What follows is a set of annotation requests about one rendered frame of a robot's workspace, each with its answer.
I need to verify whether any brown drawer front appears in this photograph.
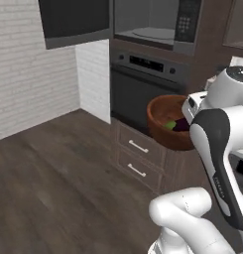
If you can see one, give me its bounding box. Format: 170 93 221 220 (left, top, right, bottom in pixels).
116 122 168 168
116 148 165 194

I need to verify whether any dark grey microwave oven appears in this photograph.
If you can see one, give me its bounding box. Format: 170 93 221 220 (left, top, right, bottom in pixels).
112 0 203 57

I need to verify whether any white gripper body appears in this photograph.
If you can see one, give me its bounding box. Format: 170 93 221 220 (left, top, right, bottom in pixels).
181 99 197 126

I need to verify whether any purple eggplant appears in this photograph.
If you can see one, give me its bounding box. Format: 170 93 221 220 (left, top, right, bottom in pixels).
164 117 191 133

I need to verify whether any black built-in oven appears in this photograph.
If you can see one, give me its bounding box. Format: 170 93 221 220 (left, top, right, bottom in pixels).
109 49 190 135

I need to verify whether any white drawer handle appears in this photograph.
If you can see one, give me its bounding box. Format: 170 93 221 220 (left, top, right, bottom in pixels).
128 139 150 155
127 163 148 179

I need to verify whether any brown wooden bowl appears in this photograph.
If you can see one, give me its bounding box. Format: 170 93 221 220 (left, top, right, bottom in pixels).
146 94 196 152

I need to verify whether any grey microwave turntable plate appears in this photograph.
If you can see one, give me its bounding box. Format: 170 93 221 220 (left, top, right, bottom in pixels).
130 27 177 42

